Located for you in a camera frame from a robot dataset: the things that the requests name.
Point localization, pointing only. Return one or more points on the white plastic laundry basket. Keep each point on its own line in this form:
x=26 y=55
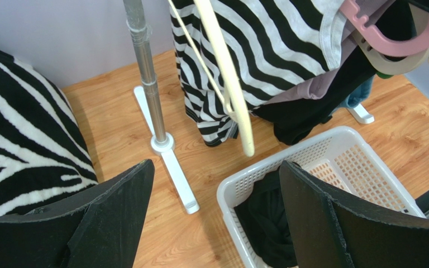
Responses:
x=340 y=157

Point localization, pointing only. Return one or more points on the beige hanger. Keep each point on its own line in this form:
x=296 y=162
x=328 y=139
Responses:
x=396 y=65

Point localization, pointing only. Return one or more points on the cream white hanger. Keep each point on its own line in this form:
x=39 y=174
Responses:
x=232 y=97

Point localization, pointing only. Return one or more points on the zebra striped pillow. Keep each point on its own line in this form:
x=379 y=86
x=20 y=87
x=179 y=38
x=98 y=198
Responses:
x=43 y=155

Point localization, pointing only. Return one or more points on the pink plastic hanger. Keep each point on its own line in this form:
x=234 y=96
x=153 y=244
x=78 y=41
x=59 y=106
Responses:
x=350 y=9

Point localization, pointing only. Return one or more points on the green hanger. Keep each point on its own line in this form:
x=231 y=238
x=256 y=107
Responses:
x=383 y=76

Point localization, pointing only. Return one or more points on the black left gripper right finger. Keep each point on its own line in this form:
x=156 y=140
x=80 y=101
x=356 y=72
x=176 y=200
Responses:
x=330 y=227

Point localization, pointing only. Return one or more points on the blue ribbed tank top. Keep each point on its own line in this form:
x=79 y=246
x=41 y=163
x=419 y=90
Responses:
x=361 y=93

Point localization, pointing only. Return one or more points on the black white striped tank top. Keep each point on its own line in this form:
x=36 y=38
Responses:
x=274 y=46

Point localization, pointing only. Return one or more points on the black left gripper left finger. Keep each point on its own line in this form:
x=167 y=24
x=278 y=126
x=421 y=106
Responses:
x=98 y=227

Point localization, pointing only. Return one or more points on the pink lilac tank top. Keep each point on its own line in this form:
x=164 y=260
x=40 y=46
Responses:
x=317 y=87

